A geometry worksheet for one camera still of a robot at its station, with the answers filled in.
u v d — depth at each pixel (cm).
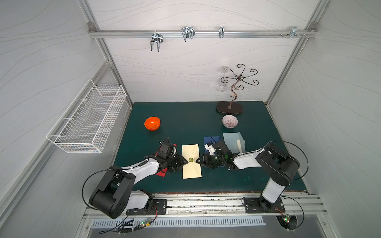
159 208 73
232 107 117
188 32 77
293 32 76
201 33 77
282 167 48
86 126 69
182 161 79
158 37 78
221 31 78
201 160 90
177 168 78
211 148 85
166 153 71
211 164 80
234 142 98
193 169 86
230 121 108
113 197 42
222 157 73
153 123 104
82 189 42
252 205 74
